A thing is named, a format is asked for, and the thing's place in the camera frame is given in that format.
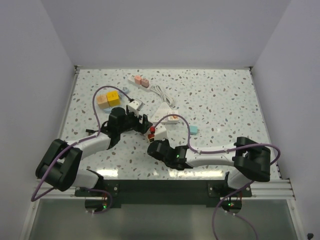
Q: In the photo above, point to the beige cube socket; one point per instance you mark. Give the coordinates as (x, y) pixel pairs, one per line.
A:
(102, 101)

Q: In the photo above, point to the light blue round base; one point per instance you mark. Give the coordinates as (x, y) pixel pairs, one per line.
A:
(108, 110)

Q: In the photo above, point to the right wrist camera red plug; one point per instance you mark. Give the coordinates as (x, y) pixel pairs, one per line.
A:
(151, 134)

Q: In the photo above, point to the white triangular power strip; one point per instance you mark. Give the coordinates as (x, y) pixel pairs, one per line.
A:
(162, 111)

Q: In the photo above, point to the brown-pink plug adapter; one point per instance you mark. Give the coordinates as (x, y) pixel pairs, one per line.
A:
(145, 82)

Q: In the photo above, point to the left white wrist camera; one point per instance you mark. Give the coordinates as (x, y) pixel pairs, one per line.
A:
(136, 105)

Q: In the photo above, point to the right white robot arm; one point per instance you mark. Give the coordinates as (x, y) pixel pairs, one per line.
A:
(251, 160)

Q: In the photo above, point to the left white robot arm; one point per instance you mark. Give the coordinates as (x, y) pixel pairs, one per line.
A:
(60, 165)

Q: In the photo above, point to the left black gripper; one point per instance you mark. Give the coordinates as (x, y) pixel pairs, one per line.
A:
(142, 128)

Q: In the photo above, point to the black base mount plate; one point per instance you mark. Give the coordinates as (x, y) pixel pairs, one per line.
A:
(116, 193)

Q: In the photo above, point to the white cube socket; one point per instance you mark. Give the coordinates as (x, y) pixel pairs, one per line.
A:
(160, 133)

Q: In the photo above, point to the white tiger plug adapter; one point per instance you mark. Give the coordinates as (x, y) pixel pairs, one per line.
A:
(172, 118)

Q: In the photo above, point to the yellow cube socket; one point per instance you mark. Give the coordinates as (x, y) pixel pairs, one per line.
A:
(113, 98)

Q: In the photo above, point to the pink plug adapter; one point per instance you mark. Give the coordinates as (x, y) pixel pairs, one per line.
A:
(137, 79)

